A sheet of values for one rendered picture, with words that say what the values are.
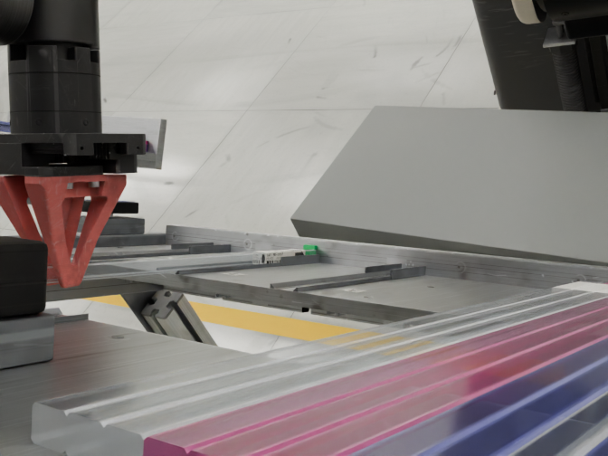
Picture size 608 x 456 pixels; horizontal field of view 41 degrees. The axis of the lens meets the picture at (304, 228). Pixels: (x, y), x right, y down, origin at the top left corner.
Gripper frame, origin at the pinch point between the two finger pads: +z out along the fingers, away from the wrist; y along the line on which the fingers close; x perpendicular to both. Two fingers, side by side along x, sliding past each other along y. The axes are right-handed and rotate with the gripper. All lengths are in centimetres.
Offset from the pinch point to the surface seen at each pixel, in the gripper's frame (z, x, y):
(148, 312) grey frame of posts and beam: 10.9, 31.0, -24.2
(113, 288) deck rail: 6.1, 21.5, -19.3
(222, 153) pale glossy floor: -5, 151, -117
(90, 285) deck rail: 5.4, 18.5, -19.3
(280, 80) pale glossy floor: -28, 179, -116
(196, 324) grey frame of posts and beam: 12.8, 36.1, -21.4
